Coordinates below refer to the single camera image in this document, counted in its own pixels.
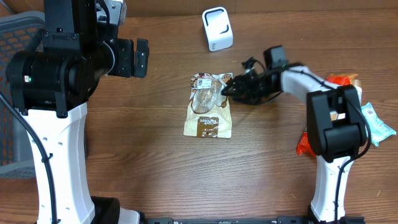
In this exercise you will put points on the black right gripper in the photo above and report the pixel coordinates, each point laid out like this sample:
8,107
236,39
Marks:
252,86

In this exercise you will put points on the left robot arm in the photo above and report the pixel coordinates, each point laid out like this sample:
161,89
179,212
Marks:
50,90

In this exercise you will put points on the beige clear pouch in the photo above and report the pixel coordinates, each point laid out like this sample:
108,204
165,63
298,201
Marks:
208,112

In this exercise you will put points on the teal tissue packet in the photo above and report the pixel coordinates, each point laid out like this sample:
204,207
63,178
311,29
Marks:
379,130

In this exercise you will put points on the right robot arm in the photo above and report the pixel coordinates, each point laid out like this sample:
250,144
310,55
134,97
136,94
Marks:
336,127

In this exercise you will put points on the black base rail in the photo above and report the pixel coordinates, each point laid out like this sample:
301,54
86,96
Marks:
278,220

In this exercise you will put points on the orange noodle packet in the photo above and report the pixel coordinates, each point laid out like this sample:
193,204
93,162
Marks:
303,145

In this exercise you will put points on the white cream tube gold cap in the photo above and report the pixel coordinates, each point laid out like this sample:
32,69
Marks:
358,88

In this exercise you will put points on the white barcode scanner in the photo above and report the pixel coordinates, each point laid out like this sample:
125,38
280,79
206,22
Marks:
217,28

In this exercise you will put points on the grey plastic shopping basket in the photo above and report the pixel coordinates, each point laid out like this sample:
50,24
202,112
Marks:
22,32

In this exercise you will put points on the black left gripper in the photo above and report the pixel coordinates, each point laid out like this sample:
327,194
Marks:
141,57

